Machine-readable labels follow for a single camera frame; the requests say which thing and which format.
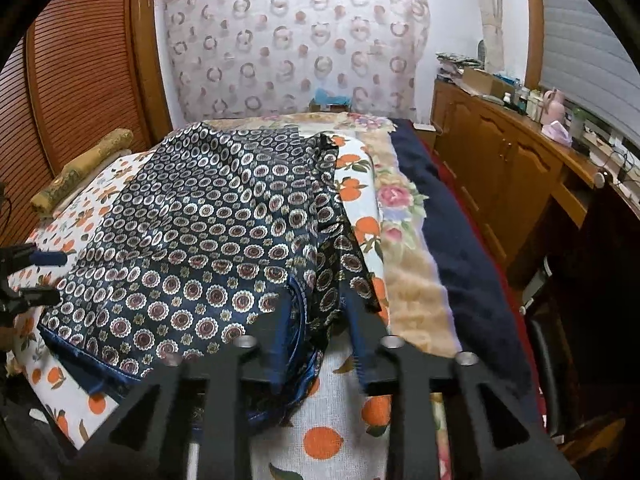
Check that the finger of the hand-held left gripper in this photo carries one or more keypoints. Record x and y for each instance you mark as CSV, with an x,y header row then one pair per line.
x,y
47,258
35,297

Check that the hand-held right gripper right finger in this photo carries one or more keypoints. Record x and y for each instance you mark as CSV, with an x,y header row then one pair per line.
x,y
362,355

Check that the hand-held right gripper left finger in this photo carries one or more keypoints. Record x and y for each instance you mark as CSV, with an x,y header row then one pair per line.
x,y
275,355

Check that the blue patterned satin garment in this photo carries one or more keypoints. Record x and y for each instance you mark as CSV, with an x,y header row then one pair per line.
x,y
200,220

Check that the floral blanket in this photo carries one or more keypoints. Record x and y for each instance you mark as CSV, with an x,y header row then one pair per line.
x,y
415,280

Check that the olive patterned bolster pillow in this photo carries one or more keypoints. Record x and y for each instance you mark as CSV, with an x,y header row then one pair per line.
x,y
80,170

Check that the orange fruit print sheet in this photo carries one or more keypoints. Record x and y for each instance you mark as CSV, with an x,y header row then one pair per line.
x,y
320,440

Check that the navy blue blanket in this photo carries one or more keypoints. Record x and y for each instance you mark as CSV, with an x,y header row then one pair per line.
x,y
470,270

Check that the red bed sheet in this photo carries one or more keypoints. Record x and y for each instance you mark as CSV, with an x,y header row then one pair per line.
x,y
511,290

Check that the wooden louvered wardrobe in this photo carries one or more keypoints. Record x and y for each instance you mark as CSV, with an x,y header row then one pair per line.
x,y
75,85

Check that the wooden cabinet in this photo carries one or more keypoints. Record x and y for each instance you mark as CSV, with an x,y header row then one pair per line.
x,y
500,160

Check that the black chair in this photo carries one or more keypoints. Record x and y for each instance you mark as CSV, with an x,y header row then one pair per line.
x,y
600,260

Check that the open cardboard box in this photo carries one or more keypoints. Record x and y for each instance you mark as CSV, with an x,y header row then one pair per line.
x,y
480,80

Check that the pile of folded cloths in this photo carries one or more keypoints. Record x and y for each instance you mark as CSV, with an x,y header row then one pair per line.
x,y
457,62

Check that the pink toy figure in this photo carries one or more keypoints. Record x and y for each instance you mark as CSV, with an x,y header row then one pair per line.
x,y
552,110

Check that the circle print curtain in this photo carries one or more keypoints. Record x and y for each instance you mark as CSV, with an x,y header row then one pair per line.
x,y
280,35

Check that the cream window curtain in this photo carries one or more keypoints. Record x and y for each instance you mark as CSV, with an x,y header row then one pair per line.
x,y
490,15

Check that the grey window roller blind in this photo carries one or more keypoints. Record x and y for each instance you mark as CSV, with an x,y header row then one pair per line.
x,y
585,50

